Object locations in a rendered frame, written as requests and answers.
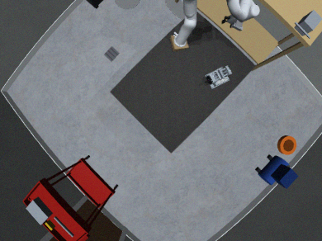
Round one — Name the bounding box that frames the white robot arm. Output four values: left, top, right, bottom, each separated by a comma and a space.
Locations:
173, 0, 260, 47

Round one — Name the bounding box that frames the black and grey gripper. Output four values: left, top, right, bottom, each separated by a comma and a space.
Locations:
221, 15, 237, 28

